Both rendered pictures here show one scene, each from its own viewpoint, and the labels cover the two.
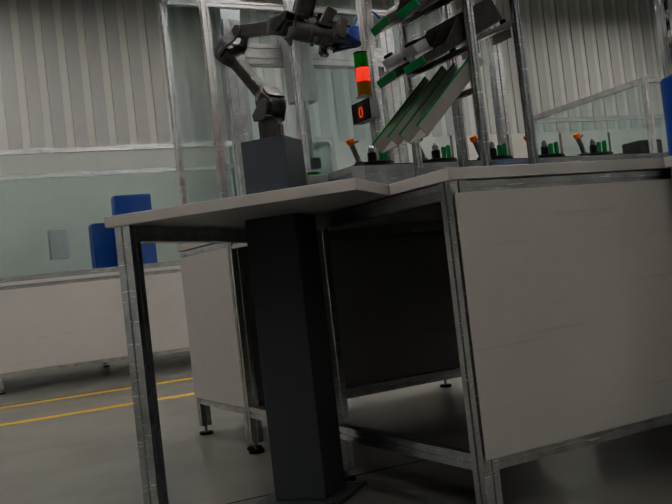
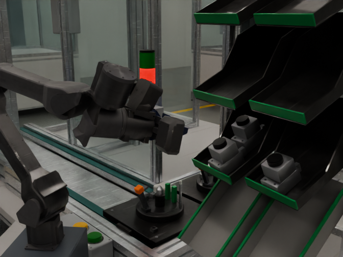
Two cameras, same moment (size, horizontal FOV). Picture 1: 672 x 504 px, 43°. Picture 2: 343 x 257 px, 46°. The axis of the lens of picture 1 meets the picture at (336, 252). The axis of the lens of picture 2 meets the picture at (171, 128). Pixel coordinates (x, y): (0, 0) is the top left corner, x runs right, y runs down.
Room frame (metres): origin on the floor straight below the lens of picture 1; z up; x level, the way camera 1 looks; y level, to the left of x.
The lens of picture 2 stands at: (1.73, 0.08, 1.53)
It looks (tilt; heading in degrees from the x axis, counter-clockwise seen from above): 16 degrees down; 346
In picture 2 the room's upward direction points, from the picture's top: straight up
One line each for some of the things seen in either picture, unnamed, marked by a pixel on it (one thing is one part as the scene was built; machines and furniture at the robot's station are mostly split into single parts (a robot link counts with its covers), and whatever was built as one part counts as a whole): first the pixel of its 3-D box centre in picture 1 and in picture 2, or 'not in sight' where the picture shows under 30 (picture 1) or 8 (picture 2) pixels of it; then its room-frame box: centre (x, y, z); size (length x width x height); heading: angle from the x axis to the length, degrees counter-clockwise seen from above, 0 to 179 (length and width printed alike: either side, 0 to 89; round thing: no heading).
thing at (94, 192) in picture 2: not in sight; (108, 195); (3.05, -0.03, 0.91); 0.84 x 0.28 x 0.10; 28
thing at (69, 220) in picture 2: (304, 188); (80, 238); (2.74, 0.08, 0.93); 0.21 x 0.07 x 0.06; 28
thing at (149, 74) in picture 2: (362, 75); (147, 75); (3.00, -0.17, 1.33); 0.05 x 0.05 x 0.05
